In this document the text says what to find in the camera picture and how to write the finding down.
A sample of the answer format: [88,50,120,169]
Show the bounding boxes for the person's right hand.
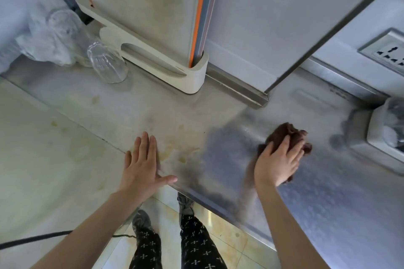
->
[254,135,306,188]

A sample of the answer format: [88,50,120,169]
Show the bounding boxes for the person's left hand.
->
[117,132,178,205]

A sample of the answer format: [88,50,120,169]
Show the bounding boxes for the brown cleaning cloth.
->
[257,122,313,183]

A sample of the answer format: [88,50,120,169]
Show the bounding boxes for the person's right forearm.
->
[255,183,330,269]

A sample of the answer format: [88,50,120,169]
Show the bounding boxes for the person's left forearm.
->
[31,190,149,269]

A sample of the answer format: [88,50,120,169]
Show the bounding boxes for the stainless steel countertop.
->
[0,19,404,269]

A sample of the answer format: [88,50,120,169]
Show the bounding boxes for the black patterned trousers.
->
[128,214,228,269]

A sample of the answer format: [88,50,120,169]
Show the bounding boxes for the grey plastic basket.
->
[366,97,404,162]

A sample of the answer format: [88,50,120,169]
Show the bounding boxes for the white cutting board stand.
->
[75,0,209,95]

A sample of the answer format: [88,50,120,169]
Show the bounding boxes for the small clear glass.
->
[87,42,128,84]

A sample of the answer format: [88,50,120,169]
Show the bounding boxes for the crumpled white plastic bag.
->
[16,0,92,67]

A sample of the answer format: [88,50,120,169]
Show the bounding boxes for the orange rim cutting board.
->
[74,0,210,68]

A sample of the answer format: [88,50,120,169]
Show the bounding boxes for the black floor cable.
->
[0,230,75,249]

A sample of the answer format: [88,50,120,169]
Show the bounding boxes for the grey wall socket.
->
[358,27,404,77]

